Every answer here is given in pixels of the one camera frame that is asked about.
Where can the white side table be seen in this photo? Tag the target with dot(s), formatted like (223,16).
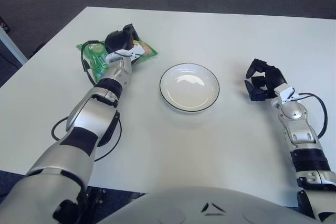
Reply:
(11,47)

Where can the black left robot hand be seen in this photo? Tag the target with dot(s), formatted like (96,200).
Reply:
(118,41)

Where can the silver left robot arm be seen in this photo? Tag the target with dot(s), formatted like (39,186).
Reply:
(92,113)

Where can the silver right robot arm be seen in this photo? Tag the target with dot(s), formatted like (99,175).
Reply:
(302,129)

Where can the green snack bag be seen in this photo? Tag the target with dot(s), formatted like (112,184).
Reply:
(98,61)

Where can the black bolted base frame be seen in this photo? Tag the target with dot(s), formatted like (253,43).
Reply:
(105,203)

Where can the white plate with black rim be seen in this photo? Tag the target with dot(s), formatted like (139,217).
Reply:
(189,87)

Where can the grey robot torso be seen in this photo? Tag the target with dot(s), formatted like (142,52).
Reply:
(210,205)

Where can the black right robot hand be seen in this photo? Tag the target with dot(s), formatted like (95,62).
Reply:
(277,77)

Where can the black caster wheel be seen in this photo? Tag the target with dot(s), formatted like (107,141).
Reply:
(4,24)

